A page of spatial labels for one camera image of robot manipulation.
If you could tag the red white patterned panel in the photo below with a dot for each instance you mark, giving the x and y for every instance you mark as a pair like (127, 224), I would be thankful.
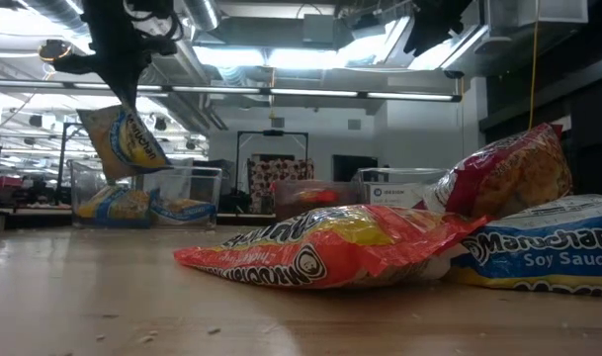
(281, 170)

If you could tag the silver ventilation duct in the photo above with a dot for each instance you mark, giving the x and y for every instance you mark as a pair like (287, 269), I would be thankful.
(201, 12)

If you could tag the round ceiling fixture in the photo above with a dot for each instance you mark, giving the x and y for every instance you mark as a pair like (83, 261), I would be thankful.
(54, 50)

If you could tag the orange chicken noodle pack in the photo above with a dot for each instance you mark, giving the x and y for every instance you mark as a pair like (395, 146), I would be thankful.
(330, 247)
(320, 197)

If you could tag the smoked dark plastic bin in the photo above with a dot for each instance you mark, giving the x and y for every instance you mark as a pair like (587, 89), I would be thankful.
(285, 198)

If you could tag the black pole stand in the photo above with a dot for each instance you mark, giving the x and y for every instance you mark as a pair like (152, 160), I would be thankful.
(61, 163)

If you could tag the grey wall vent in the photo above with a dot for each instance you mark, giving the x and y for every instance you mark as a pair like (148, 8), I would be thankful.
(354, 124)
(277, 122)

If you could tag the red roast beef noodle pack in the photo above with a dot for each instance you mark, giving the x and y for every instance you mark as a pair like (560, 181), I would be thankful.
(508, 173)

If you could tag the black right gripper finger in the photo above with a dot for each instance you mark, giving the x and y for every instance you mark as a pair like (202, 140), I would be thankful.
(439, 25)

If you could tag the black background rig frame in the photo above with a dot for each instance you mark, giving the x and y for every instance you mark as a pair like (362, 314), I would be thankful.
(272, 132)

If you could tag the long ceiling light bar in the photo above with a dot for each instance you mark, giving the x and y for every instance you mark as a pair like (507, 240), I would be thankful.
(310, 92)

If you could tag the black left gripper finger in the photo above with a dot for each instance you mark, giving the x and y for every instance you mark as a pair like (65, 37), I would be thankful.
(127, 84)

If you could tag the red storage box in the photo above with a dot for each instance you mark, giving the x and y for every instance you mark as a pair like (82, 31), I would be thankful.
(6, 182)

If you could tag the black monitor screen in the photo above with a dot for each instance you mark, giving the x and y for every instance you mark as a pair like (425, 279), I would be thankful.
(355, 168)

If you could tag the clear plastic bin with label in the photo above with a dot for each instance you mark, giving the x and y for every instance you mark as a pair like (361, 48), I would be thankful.
(404, 175)

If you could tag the wide clear plastic bin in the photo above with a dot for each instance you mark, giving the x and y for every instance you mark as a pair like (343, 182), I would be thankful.
(192, 188)

